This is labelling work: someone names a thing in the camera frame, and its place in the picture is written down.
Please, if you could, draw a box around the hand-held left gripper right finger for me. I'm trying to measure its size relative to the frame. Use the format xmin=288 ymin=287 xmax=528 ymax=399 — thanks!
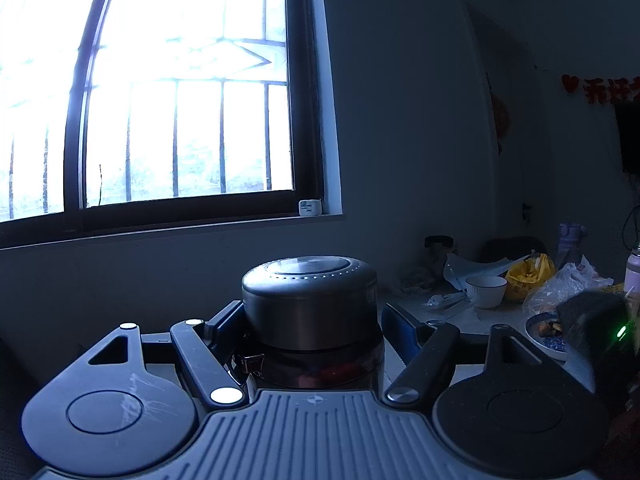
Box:
xmin=381 ymin=302 xmax=571 ymax=408

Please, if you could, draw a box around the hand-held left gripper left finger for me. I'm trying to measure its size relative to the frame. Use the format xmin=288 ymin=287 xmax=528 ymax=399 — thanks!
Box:
xmin=75 ymin=300 xmax=250 ymax=410

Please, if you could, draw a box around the stainless steel vacuum flask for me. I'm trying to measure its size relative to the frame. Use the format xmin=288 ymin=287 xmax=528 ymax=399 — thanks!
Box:
xmin=227 ymin=256 xmax=386 ymax=391

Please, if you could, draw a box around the small white packet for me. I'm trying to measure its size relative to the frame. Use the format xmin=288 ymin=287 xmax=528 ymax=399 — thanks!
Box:
xmin=425 ymin=292 xmax=468 ymax=309

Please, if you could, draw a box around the crumpled clear wrapper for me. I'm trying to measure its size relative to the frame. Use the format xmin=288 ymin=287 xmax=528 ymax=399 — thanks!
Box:
xmin=397 ymin=265 xmax=441 ymax=293

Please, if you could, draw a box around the plate with food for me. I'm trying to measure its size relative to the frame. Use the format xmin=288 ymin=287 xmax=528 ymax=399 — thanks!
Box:
xmin=525 ymin=311 xmax=571 ymax=361

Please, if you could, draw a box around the clear plastic bag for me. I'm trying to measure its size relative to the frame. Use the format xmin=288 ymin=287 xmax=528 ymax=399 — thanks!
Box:
xmin=522 ymin=255 xmax=626 ymax=316

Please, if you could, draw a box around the pale bottle with dark cap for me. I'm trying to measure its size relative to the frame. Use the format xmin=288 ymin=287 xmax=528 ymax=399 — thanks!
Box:
xmin=624 ymin=247 xmax=640 ymax=296

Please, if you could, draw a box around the white paper sheet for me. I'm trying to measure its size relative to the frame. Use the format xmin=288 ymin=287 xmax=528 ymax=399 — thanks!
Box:
xmin=442 ymin=252 xmax=531 ymax=291

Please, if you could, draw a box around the small white cup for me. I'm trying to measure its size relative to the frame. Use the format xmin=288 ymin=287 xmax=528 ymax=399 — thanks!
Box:
xmin=465 ymin=275 xmax=508 ymax=309

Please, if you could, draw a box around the yellow plastic bag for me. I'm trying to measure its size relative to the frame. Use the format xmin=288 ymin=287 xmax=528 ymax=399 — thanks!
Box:
xmin=505 ymin=253 xmax=556 ymax=301

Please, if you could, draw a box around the purple water bottle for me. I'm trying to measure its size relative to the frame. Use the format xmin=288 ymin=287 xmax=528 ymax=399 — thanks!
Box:
xmin=556 ymin=223 xmax=587 ymax=271

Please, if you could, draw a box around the dark chair back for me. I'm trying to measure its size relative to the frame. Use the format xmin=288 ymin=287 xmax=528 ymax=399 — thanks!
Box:
xmin=482 ymin=236 xmax=548 ymax=261

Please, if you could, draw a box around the dark framed window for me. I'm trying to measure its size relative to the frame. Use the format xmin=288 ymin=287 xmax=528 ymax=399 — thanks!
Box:
xmin=0 ymin=0 xmax=346 ymax=251

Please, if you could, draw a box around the red hanging knot ornament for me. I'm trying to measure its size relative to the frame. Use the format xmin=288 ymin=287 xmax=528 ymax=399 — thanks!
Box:
xmin=487 ymin=72 xmax=513 ymax=156

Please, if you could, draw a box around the dark hanging cable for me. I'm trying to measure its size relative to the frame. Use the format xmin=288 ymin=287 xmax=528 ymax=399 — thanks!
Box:
xmin=621 ymin=205 xmax=640 ymax=252

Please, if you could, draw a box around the dark wall screen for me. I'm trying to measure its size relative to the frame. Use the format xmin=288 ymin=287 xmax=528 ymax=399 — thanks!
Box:
xmin=615 ymin=102 xmax=640 ymax=173

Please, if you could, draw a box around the red wall banner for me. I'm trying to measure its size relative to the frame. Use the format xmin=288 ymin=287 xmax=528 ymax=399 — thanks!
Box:
xmin=560 ymin=74 xmax=640 ymax=107

